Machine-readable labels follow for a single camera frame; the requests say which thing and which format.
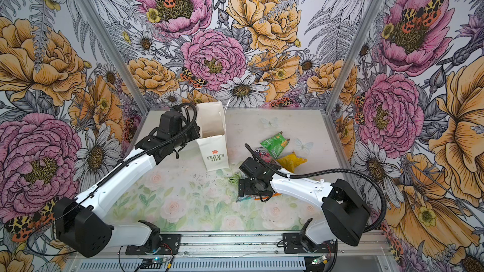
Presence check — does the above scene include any teal candy bag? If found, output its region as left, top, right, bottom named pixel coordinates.
left=236, top=196, right=254, bottom=203

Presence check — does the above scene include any white paper bag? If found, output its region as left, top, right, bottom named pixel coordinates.
left=196, top=101, right=229, bottom=172

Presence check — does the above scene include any purple pink snack bag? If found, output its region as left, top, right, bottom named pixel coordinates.
left=255, top=147, right=276, bottom=164

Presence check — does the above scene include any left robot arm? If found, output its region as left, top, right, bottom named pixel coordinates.
left=54, top=104, right=200, bottom=258

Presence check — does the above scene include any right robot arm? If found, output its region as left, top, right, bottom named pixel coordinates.
left=239, top=157, right=371, bottom=253

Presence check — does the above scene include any orange snack bag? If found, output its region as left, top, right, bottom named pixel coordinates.
left=254, top=193, right=281, bottom=202

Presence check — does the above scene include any yellow snack bag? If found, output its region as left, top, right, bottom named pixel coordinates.
left=276, top=152, right=308, bottom=173

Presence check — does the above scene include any green snack bag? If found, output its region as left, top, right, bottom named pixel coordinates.
left=260, top=132, right=290, bottom=159

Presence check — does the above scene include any small green candy wrapper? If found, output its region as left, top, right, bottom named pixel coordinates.
left=226, top=173, right=243, bottom=186

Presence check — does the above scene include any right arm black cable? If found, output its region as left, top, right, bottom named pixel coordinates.
left=244, top=143, right=387, bottom=233

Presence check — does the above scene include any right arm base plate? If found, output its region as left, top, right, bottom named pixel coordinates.
left=278, top=232, right=336, bottom=254

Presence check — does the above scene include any aluminium front rail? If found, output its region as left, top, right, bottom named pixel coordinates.
left=95, top=230, right=391, bottom=258

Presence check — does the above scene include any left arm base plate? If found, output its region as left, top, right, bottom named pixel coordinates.
left=125, top=234, right=182, bottom=256

